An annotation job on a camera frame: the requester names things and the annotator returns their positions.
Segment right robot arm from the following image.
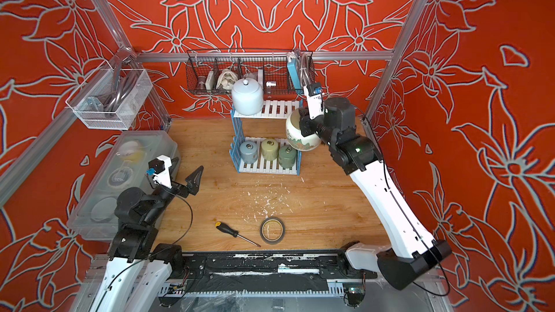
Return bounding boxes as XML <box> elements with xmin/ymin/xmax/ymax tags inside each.
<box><xmin>299</xmin><ymin>95</ymin><xmax>452</xmax><ymax>290</ymax></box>

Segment black wire wall basket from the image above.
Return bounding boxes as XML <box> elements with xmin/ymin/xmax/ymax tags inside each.
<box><xmin>185</xmin><ymin>49</ymin><xmax>316</xmax><ymax>95</ymax></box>

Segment blue white two-tier shelf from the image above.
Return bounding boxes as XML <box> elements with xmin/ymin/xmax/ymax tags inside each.
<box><xmin>229</xmin><ymin>101</ymin><xmax>303</xmax><ymax>176</ymax></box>

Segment small blue-grey tea canister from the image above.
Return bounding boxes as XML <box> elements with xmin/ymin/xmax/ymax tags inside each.
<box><xmin>239</xmin><ymin>140</ymin><xmax>259</xmax><ymax>164</ymax></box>

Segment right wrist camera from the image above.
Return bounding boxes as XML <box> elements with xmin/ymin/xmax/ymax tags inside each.
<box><xmin>304</xmin><ymin>82</ymin><xmax>324</xmax><ymax>119</ymax></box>

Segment light blue box in basket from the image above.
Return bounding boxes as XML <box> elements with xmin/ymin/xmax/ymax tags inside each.
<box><xmin>286</xmin><ymin>51</ymin><xmax>301</xmax><ymax>91</ymax></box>

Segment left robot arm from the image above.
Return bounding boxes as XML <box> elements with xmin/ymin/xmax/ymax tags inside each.
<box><xmin>89</xmin><ymin>166</ymin><xmax>204</xmax><ymax>311</ymax></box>

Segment cream cloth item in basket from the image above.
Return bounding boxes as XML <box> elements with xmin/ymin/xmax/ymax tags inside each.
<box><xmin>216</xmin><ymin>69</ymin><xmax>238</xmax><ymax>92</ymax></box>

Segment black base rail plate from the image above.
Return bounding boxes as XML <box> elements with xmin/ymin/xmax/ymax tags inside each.
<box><xmin>158</xmin><ymin>249</ymin><xmax>378</xmax><ymax>298</ymax></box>

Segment cream floral tea canister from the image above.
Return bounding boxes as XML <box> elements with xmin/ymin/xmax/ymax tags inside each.
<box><xmin>286</xmin><ymin>109</ymin><xmax>322</xmax><ymax>152</ymax></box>

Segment white ceramic tea canister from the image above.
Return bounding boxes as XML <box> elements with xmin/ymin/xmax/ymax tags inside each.
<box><xmin>231</xmin><ymin>78</ymin><xmax>264</xmax><ymax>116</ymax></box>

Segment translucent plastic storage box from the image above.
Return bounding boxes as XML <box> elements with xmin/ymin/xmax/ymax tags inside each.
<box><xmin>67</xmin><ymin>131</ymin><xmax>181</xmax><ymax>242</ymax></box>

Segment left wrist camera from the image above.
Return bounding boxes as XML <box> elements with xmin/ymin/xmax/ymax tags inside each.
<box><xmin>146</xmin><ymin>155</ymin><xmax>172</xmax><ymax>189</ymax></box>

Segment grey hoses in bin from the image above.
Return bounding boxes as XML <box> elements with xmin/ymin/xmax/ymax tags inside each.
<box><xmin>101</xmin><ymin>62</ymin><xmax>140</xmax><ymax>113</ymax></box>

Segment yellow black screwdriver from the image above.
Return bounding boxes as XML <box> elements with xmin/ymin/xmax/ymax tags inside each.
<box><xmin>215</xmin><ymin>222</ymin><xmax>261</xmax><ymax>248</ymax></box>

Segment roll of brown tape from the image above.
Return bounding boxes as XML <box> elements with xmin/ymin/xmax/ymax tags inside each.
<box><xmin>260</xmin><ymin>217</ymin><xmax>286</xmax><ymax>245</ymax></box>

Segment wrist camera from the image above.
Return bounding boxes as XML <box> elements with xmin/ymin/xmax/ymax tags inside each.
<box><xmin>304</xmin><ymin>82</ymin><xmax>324</xmax><ymax>119</ymax></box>
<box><xmin>146</xmin><ymin>155</ymin><xmax>172</xmax><ymax>189</ymax></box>

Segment clear plastic wall bin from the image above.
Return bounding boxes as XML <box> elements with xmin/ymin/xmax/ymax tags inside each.
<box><xmin>66</xmin><ymin>62</ymin><xmax>153</xmax><ymax>131</ymax></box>

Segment small yellow-green tea canister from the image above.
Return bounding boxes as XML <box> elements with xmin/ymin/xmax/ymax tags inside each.
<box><xmin>261</xmin><ymin>138</ymin><xmax>280</xmax><ymax>161</ymax></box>

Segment small dark green tea canister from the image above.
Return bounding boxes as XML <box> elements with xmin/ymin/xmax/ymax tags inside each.
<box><xmin>278</xmin><ymin>144</ymin><xmax>298</xmax><ymax>169</ymax></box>

